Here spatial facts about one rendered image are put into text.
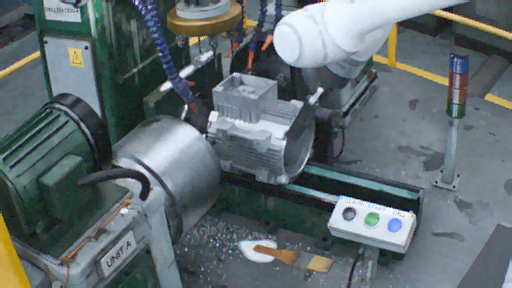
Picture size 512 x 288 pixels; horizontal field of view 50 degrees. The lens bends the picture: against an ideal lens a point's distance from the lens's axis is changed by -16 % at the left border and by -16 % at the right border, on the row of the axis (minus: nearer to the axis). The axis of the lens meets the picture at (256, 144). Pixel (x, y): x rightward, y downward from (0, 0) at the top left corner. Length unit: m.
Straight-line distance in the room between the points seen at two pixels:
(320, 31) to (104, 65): 0.65
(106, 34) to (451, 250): 1.02
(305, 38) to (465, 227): 0.80
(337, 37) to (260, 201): 0.66
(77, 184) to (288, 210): 0.70
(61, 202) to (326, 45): 0.52
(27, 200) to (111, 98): 0.64
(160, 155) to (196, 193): 0.11
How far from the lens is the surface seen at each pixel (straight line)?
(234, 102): 1.51
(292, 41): 1.05
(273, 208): 1.59
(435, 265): 1.53
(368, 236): 1.22
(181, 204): 1.29
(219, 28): 1.44
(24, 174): 1.01
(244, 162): 1.53
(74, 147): 1.07
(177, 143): 1.33
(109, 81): 1.55
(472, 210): 1.71
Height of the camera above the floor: 1.85
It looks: 33 degrees down
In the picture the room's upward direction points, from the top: 4 degrees counter-clockwise
